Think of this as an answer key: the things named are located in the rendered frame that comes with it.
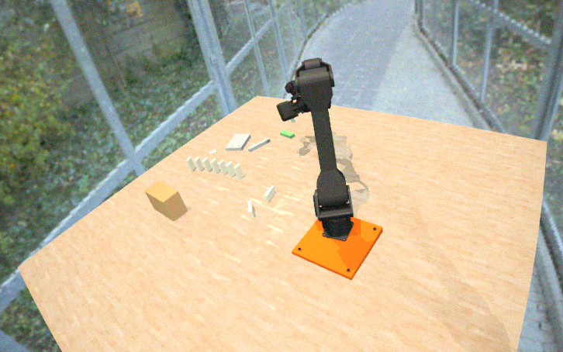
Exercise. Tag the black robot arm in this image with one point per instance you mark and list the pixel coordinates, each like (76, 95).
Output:
(314, 82)

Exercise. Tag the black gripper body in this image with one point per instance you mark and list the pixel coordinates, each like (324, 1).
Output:
(288, 111)

